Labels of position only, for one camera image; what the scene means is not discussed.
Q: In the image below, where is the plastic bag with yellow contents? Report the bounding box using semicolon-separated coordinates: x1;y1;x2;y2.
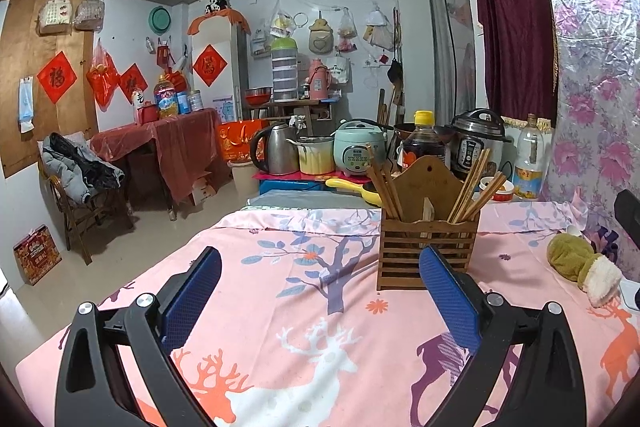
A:
270;0;296;40

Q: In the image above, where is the black hanging utensil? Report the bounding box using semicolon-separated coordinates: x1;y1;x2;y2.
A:
387;9;404;85

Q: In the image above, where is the red and white bowl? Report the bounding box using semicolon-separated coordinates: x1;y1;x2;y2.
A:
479;177;516;202

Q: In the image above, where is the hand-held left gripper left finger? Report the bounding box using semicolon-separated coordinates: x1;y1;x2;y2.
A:
55;246;223;427

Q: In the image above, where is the orange gift box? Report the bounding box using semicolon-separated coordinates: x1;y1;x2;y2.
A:
217;119;271;161

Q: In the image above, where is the red diamond paper on refrigerator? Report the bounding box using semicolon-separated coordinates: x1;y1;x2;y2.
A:
192;46;228;88

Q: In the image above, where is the green plastic basin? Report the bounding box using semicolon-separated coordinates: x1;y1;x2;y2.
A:
150;6;172;34

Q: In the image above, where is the beige hanging pouch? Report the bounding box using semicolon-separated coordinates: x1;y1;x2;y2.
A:
307;12;337;55

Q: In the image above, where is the pink thermos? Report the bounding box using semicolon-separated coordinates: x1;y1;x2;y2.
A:
308;58;329;100

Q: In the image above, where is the orange refrigerator cover cloth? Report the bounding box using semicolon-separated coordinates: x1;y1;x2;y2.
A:
187;9;251;36

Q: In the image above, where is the floral plastic sheet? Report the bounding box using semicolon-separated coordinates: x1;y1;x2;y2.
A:
520;0;640;258

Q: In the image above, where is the white tote bag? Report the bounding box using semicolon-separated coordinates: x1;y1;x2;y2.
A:
327;55;351;85

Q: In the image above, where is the cardboard box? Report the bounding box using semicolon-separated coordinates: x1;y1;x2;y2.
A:
191;176;219;208

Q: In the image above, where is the table with red plastic cover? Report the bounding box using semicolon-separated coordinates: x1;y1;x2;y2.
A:
90;108;223;220

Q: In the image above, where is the light green rice cooker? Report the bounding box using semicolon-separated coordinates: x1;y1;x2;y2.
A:
333;119;389;179

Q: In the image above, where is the green plush glove white cuff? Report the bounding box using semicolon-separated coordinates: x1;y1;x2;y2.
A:
546;233;623;308

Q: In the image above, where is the grey and black jacket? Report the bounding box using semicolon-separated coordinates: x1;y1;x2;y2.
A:
41;132;126;205

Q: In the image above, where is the clear cooking oil bottle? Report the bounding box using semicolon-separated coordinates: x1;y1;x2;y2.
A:
512;113;546;200

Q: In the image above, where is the white woven hanging bag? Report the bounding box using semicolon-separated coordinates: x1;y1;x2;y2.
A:
39;0;72;29

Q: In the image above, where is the soy sauce bottle yellow cap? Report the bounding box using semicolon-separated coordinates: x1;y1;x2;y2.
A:
397;110;448;178

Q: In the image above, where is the wooden chopstick holder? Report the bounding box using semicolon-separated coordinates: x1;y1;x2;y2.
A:
376;155;481;292

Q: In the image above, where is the small red diamond paper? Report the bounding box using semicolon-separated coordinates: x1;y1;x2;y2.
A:
117;63;149;105

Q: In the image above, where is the plastic bag with beige contents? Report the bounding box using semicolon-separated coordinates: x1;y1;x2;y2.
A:
363;4;393;48

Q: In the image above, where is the maroon curtain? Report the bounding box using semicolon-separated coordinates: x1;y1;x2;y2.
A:
465;0;558;125

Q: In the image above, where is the brown wooden door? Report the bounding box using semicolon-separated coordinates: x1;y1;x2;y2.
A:
0;0;101;180

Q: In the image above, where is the red plastic bag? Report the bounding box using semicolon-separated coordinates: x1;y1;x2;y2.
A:
86;42;121;110

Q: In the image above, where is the stacked food container green lid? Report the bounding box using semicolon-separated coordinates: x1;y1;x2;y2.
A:
271;37;299;102

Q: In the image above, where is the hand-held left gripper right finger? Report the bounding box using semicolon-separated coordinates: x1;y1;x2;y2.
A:
419;244;587;427

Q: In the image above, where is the silver electric pressure cooker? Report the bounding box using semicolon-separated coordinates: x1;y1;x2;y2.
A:
450;108;513;188

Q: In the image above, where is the large red diamond paper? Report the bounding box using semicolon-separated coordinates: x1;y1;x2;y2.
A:
36;52;78;104

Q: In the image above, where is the large yellow oil bottle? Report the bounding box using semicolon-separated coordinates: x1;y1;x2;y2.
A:
154;74;180;120

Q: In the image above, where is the pale yellow pot with lid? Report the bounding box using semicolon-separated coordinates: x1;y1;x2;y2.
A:
295;136;336;176

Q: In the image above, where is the yellow pan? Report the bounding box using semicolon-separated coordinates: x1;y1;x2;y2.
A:
325;178;383;208

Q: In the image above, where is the stainless steel kettle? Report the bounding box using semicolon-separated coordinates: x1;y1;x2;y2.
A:
250;123;301;176

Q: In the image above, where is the wooden chair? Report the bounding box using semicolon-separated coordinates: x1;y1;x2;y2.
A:
37;142;133;265

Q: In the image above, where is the plastic bag with pink contents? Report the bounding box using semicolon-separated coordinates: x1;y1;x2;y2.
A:
337;8;357;52

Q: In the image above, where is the red gift box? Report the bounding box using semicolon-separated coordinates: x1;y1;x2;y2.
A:
13;224;63;286

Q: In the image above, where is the wooden shelf table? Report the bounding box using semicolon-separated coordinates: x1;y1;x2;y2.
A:
245;99;341;138

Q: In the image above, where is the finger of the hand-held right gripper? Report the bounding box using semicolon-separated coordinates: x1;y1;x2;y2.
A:
614;189;640;253

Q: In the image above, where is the blue face mask pack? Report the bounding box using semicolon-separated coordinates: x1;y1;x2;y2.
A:
18;76;37;134

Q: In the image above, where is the white plastic bucket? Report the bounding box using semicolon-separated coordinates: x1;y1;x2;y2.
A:
229;159;261;202

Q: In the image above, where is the set of wooden chopsticks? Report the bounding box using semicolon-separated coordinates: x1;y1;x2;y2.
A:
365;144;508;225

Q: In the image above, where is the white refrigerator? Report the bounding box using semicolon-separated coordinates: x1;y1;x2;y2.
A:
187;9;251;138

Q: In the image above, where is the clear hanging bag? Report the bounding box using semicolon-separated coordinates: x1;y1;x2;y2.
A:
73;0;106;32

